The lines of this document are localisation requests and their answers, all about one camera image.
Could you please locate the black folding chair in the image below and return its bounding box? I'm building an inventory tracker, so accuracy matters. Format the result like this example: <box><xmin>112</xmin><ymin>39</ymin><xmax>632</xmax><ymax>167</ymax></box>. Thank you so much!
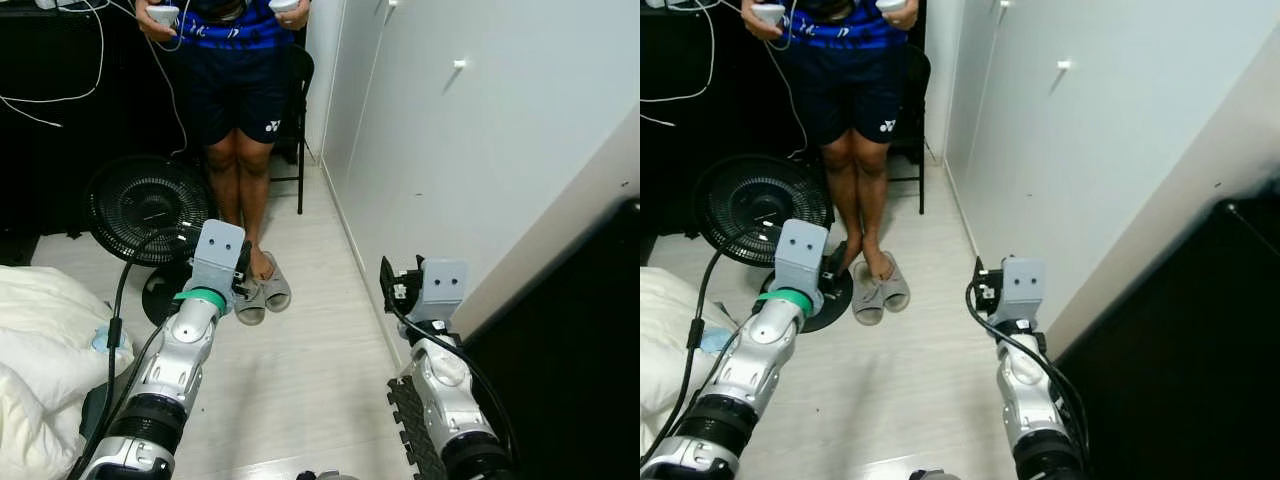
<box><xmin>268</xmin><ymin>45</ymin><xmax>316</xmax><ymax>216</ymax></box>
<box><xmin>895</xmin><ymin>45</ymin><xmax>931</xmax><ymax>216</ymax></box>

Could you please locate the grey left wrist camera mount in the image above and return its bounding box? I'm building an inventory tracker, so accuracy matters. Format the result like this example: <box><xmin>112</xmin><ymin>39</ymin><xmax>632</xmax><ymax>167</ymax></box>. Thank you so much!
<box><xmin>190</xmin><ymin>220</ymin><xmax>248</xmax><ymax>296</ymax></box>
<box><xmin>775</xmin><ymin>220</ymin><xmax>829</xmax><ymax>296</ymax></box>

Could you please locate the black desk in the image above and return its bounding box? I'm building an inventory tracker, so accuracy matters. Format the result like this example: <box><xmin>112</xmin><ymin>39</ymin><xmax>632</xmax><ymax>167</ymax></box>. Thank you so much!
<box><xmin>640</xmin><ymin>0</ymin><xmax>831</xmax><ymax>241</ymax></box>
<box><xmin>0</xmin><ymin>0</ymin><xmax>216</xmax><ymax>241</ymax></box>

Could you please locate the person in blue shirt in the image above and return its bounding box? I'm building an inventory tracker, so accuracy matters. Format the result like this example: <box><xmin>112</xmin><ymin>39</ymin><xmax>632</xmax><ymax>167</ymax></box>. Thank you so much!
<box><xmin>742</xmin><ymin>0</ymin><xmax>926</xmax><ymax>286</ymax></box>
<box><xmin>135</xmin><ymin>0</ymin><xmax>313</xmax><ymax>283</ymax></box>

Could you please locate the white wardrobe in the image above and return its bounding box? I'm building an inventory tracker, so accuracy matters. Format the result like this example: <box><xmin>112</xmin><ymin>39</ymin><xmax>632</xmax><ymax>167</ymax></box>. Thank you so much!
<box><xmin>305</xmin><ymin>0</ymin><xmax>641</xmax><ymax>351</ymax></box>
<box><xmin>925</xmin><ymin>0</ymin><xmax>1280</xmax><ymax>351</ymax></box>

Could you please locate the person's right hand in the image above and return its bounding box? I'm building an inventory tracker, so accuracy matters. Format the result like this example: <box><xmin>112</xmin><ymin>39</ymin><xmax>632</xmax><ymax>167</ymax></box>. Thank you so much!
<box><xmin>742</xmin><ymin>0</ymin><xmax>796</xmax><ymax>43</ymax></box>
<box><xmin>135</xmin><ymin>0</ymin><xmax>186</xmax><ymax>43</ymax></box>

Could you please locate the grey slipper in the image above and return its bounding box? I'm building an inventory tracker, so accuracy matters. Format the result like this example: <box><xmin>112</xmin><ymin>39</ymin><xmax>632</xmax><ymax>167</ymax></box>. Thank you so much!
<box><xmin>258</xmin><ymin>250</ymin><xmax>293</xmax><ymax>313</ymax></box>
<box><xmin>852</xmin><ymin>275</ymin><xmax>887</xmax><ymax>326</ymax></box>
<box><xmin>875</xmin><ymin>250</ymin><xmax>911</xmax><ymax>313</ymax></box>
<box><xmin>233</xmin><ymin>275</ymin><xmax>267</xmax><ymax>326</ymax></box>

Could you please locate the black floor fan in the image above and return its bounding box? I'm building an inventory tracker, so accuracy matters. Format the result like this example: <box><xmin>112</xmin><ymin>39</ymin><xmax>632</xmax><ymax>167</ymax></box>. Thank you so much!
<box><xmin>85</xmin><ymin>155</ymin><xmax>219</xmax><ymax>326</ymax></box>
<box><xmin>692</xmin><ymin>155</ymin><xmax>854</xmax><ymax>334</ymax></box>

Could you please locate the black furniture panel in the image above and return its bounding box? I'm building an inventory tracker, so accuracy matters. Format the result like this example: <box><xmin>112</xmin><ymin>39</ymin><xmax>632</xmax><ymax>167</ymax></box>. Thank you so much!
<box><xmin>1050</xmin><ymin>198</ymin><xmax>1280</xmax><ymax>480</ymax></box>
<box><xmin>462</xmin><ymin>198</ymin><xmax>641</xmax><ymax>480</ymax></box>

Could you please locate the person's left hand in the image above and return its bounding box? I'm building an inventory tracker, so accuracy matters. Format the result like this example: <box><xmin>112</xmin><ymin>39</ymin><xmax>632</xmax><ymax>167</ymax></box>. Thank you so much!
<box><xmin>270</xmin><ymin>0</ymin><xmax>313</xmax><ymax>31</ymax></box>
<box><xmin>880</xmin><ymin>0</ymin><xmax>923</xmax><ymax>31</ymax></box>

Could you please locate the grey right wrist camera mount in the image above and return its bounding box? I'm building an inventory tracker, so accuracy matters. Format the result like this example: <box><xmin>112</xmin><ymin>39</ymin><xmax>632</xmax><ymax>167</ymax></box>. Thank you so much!
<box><xmin>1000</xmin><ymin>258</ymin><xmax>1047</xmax><ymax>323</ymax></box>
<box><xmin>420</xmin><ymin>258</ymin><xmax>471</xmax><ymax>323</ymax></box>

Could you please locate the white cable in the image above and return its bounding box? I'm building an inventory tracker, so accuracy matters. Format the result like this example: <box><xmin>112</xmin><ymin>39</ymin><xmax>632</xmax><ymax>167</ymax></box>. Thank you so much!
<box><xmin>765</xmin><ymin>35</ymin><xmax>809</xmax><ymax>161</ymax></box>
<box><xmin>640</xmin><ymin>0</ymin><xmax>716</xmax><ymax>129</ymax></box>
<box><xmin>0</xmin><ymin>0</ymin><xmax>109</xmax><ymax>129</ymax></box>
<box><xmin>140</xmin><ymin>30</ymin><xmax>191</xmax><ymax>158</ymax></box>

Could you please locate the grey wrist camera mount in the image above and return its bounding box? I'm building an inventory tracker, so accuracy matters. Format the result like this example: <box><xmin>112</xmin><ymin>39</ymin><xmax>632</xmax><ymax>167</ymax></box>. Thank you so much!
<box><xmin>1000</xmin><ymin>258</ymin><xmax>1047</xmax><ymax>323</ymax></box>
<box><xmin>420</xmin><ymin>258</ymin><xmax>471</xmax><ymax>323</ymax></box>
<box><xmin>190</xmin><ymin>220</ymin><xmax>248</xmax><ymax>296</ymax></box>
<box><xmin>775</xmin><ymin>220</ymin><xmax>829</xmax><ymax>296</ymax></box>

